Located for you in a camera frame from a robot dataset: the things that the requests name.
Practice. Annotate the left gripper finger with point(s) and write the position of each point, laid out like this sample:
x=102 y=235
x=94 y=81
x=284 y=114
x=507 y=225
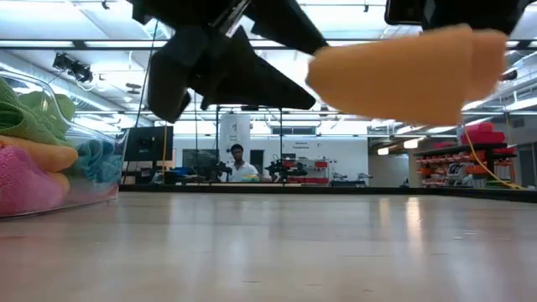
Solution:
x=251 y=84
x=289 y=25

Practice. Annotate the orange microfiber towel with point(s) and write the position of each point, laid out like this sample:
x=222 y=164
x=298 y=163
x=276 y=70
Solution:
x=42 y=155
x=398 y=75

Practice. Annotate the clear plastic bin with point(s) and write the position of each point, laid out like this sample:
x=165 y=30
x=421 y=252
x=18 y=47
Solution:
x=113 y=138

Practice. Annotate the green microfiber towel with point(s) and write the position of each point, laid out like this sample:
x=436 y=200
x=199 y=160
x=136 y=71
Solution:
x=58 y=105
x=17 y=121

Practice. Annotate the blue microfiber towel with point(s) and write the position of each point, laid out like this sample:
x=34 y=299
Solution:
x=98 y=161

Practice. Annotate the pink microfiber towel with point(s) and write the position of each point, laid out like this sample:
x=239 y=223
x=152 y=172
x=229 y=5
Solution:
x=25 y=184
x=96 y=195

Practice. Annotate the white cabinet machine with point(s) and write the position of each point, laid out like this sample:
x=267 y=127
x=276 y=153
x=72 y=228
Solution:
x=235 y=130

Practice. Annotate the black ceiling spotlight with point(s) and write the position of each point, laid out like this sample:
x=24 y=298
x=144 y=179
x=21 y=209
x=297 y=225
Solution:
x=511 y=75
x=73 y=67

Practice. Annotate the person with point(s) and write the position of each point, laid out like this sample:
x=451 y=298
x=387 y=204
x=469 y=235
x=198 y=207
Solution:
x=241 y=168

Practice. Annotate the red and white workbench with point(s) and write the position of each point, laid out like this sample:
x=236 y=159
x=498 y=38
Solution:
x=314 y=168

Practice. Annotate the black monitor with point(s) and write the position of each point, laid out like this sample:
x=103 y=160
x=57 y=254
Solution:
x=149 y=143

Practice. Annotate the red plastic bin stack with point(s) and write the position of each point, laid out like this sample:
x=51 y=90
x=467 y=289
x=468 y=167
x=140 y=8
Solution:
x=482 y=134

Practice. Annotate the black shelving unit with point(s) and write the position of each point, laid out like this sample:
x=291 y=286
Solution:
x=461 y=150

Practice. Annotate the white ventilation duct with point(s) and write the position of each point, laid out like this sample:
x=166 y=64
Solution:
x=524 y=63

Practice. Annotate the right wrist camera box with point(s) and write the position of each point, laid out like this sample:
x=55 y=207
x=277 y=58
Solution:
x=403 y=12

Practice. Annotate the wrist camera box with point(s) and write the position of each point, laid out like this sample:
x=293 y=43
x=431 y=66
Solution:
x=403 y=12
x=168 y=84

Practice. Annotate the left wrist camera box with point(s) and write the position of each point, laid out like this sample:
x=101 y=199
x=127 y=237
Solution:
x=168 y=84

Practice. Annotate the silver ventilation duct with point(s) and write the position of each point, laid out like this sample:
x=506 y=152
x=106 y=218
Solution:
x=42 y=81

